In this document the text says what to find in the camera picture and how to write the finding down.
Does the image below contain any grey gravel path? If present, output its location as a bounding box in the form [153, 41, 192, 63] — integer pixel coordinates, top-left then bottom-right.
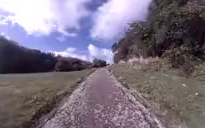
[39, 66, 167, 128]

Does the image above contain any grass verge beside wood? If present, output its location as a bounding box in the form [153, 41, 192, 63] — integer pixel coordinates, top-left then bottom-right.
[109, 59, 205, 128]

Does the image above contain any dense wood of trees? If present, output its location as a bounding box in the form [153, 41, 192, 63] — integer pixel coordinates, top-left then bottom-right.
[111, 0, 205, 74]

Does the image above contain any distant line of trees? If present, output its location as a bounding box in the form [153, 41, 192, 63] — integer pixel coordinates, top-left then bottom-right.
[0, 33, 110, 75]

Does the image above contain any open grass meadow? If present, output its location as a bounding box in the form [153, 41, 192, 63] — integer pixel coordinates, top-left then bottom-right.
[0, 67, 98, 128]

